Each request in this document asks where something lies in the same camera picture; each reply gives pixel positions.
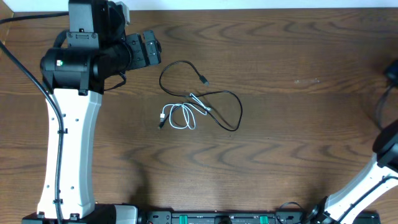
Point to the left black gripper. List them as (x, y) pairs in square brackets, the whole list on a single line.
[(134, 51)]

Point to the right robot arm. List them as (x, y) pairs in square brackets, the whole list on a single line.
[(377, 177)]

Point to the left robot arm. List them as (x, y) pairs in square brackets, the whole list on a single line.
[(74, 70)]

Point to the clear tape piece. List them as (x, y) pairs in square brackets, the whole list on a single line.
[(307, 81)]

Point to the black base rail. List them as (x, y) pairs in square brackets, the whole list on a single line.
[(167, 217)]

